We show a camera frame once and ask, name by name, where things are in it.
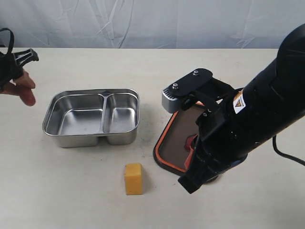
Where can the dark transparent lunch box lid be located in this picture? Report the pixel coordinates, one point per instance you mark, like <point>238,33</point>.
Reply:
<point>175,146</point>

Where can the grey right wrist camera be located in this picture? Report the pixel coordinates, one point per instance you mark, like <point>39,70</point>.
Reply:
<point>190,84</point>

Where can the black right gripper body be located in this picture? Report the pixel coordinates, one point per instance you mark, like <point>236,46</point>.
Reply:
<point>217,146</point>

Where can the stainless steel lunch box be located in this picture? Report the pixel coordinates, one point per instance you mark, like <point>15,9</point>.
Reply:
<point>80,118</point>

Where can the yellow cheese block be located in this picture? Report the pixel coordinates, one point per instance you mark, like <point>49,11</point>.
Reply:
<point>133,179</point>

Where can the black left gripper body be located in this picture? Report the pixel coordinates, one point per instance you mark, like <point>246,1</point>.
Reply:
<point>11,65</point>

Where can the light blue backdrop cloth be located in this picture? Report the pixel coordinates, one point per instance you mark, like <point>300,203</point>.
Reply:
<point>151,24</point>

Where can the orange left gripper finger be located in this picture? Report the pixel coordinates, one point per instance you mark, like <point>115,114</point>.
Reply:
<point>21,87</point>

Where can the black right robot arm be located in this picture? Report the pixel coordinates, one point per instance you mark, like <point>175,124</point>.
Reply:
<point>248,117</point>

